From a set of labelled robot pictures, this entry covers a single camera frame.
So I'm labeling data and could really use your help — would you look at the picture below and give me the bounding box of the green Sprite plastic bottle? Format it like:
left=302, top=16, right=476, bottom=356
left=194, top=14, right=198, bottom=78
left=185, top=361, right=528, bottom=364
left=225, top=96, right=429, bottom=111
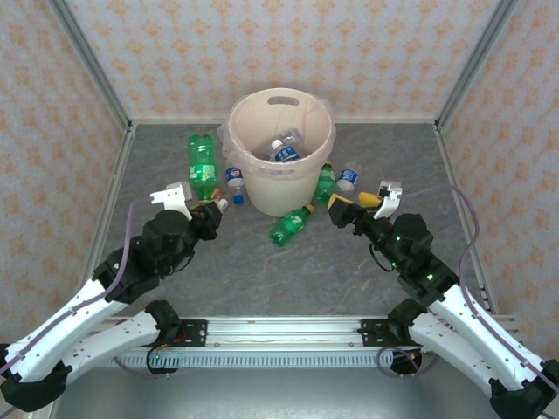
left=268, top=203, right=316, bottom=249
left=315, top=161, right=338, bottom=205
left=187, top=134, right=219, bottom=201

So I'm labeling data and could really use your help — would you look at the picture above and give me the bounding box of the aluminium frame post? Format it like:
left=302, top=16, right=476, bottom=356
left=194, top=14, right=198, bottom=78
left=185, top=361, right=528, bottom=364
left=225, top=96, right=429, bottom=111
left=434, top=0, right=521, bottom=130
left=46, top=0, right=133, bottom=132

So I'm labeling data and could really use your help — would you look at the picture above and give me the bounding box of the small Pepsi plastic bottle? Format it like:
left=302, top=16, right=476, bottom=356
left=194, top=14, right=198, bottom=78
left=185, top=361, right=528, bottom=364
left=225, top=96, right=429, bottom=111
left=337, top=168, right=361, bottom=194
left=224, top=167, right=246, bottom=205

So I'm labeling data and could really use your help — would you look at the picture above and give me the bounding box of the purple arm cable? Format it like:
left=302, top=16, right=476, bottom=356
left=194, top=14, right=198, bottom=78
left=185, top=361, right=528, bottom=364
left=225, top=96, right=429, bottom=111
left=377, top=185, right=559, bottom=419
left=0, top=198, right=176, bottom=416

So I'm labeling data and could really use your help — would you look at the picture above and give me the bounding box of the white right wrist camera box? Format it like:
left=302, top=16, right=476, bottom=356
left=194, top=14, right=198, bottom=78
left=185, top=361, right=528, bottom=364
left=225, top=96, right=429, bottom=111
left=372, top=179, right=404, bottom=221

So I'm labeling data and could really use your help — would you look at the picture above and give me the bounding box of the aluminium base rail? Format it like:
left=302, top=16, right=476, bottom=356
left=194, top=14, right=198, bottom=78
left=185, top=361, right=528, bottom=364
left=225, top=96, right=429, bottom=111
left=46, top=314, right=525, bottom=351

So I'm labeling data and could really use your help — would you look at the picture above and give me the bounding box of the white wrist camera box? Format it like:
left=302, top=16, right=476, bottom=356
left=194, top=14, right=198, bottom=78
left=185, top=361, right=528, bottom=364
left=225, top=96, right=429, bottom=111
left=148, top=182, right=194, bottom=220
left=372, top=179, right=404, bottom=221

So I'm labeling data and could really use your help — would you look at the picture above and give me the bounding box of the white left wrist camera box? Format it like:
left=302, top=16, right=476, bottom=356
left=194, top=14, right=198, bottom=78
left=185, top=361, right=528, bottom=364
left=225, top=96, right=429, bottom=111
left=148, top=182, right=194, bottom=220

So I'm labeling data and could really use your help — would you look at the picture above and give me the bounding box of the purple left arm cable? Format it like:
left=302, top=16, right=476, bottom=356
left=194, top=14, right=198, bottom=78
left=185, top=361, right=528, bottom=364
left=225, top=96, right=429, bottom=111
left=0, top=198, right=176, bottom=416

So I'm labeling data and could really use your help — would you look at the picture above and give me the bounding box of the aluminium table end rail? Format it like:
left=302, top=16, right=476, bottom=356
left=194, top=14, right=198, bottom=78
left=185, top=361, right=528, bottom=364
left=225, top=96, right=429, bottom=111
left=129, top=116, right=438, bottom=127

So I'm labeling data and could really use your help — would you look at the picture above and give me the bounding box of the blue-label water bottle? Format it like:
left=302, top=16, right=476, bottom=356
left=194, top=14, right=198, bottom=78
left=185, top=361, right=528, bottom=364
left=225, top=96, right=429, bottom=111
left=269, top=138, right=306, bottom=164

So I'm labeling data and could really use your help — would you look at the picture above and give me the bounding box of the slotted grey cable duct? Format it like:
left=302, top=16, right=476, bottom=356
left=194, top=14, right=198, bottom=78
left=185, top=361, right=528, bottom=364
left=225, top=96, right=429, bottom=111
left=115, top=351, right=424, bottom=369

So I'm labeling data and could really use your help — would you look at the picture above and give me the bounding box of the cream plastic bin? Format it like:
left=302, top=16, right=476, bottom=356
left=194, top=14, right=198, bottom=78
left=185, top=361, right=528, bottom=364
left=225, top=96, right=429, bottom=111
left=226, top=89, right=336, bottom=218

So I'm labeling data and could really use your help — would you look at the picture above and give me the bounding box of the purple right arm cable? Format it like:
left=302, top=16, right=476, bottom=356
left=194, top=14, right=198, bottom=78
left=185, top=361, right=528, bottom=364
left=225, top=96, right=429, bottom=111
left=377, top=185, right=559, bottom=419

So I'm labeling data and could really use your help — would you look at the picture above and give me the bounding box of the grey metal panel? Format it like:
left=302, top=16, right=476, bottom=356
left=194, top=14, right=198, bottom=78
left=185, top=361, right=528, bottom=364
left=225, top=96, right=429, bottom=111
left=47, top=365, right=523, bottom=419

